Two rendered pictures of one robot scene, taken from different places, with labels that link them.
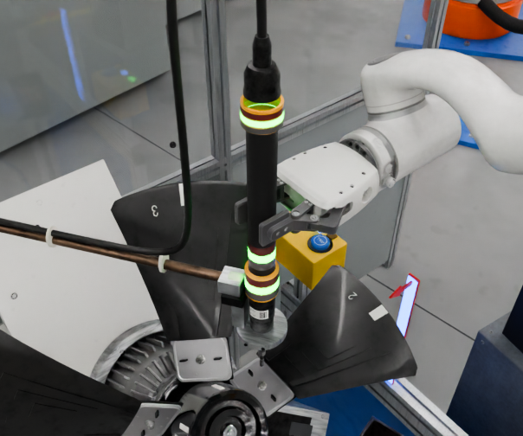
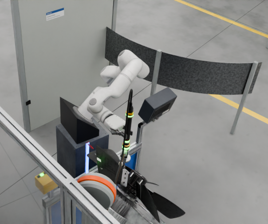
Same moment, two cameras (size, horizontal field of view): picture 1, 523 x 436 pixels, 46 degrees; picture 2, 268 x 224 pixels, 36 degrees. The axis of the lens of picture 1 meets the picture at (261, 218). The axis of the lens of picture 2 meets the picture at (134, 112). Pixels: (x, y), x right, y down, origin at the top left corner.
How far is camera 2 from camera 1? 2.16 m
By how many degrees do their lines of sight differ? 70
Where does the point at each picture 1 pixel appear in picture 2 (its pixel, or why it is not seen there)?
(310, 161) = (113, 123)
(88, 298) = not seen: hidden behind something
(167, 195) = (99, 163)
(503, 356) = (84, 146)
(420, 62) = (104, 94)
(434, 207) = not seen: outside the picture
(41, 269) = not seen: hidden behind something
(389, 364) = (112, 152)
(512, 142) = (121, 91)
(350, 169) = (115, 117)
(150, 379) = (121, 198)
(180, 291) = (114, 173)
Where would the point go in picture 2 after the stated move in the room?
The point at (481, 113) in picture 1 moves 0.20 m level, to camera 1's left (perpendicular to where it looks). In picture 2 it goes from (116, 92) to (118, 114)
